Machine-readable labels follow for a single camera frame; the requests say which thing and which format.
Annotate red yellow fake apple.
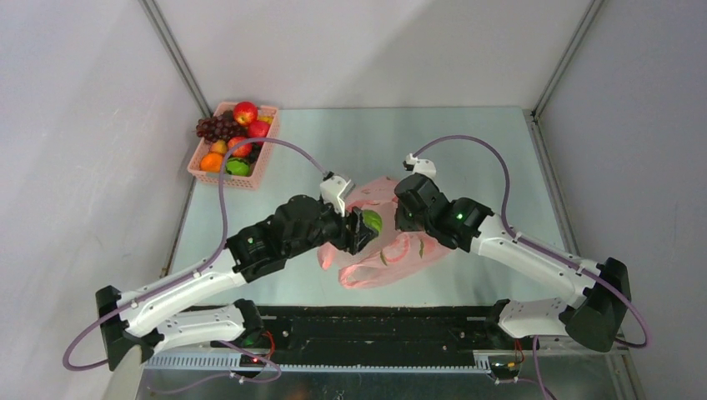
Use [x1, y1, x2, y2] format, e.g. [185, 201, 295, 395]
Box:
[227, 136, 253, 158]

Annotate pink printed plastic bag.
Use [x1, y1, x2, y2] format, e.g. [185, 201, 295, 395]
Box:
[317, 177, 451, 289]

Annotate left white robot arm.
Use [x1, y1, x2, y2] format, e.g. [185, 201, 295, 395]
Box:
[96, 195, 382, 370]

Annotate black fake grape bunch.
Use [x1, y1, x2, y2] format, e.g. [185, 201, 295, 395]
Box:
[245, 143, 263, 165]

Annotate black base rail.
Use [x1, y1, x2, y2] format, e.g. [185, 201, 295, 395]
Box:
[233, 305, 532, 368]

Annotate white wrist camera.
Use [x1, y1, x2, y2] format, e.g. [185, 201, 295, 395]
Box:
[319, 172, 355, 217]
[403, 153, 437, 179]

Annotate green bumpy fake fruit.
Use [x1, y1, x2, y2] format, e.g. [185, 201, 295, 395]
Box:
[362, 209, 383, 235]

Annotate red apple at basket back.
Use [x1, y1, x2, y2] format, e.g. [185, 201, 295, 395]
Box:
[233, 102, 258, 127]

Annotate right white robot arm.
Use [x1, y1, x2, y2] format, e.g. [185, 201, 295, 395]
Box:
[394, 173, 630, 353]

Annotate green striped fake watermelon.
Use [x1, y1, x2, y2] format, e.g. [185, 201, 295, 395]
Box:
[225, 157, 251, 177]

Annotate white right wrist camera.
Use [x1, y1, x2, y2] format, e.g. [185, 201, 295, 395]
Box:
[403, 153, 437, 179]

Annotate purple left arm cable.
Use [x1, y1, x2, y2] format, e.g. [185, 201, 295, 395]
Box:
[62, 137, 333, 396]

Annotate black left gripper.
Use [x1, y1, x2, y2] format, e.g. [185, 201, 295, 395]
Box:
[284, 195, 377, 259]

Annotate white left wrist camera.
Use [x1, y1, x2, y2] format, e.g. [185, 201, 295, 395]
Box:
[319, 172, 355, 217]

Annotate pink plastic perforated basket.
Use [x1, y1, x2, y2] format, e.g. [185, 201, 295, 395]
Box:
[187, 105, 280, 190]

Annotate dark purple fake grapes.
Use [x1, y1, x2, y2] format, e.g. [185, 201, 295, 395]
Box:
[195, 111, 247, 143]

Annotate orange fake peach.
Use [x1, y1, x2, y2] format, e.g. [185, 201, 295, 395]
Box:
[209, 140, 228, 156]

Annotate orange fake orange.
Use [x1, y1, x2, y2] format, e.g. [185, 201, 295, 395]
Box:
[198, 152, 224, 173]

